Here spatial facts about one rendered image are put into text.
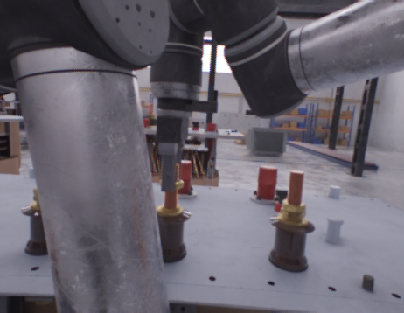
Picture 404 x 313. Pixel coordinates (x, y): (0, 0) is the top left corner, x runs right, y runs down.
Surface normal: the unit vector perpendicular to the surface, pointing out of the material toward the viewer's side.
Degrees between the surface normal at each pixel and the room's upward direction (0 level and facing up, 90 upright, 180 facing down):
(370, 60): 136
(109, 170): 82
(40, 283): 11
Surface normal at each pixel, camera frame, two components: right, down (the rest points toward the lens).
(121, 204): 0.59, 0.01
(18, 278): 0.05, -0.94
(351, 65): -0.44, 0.71
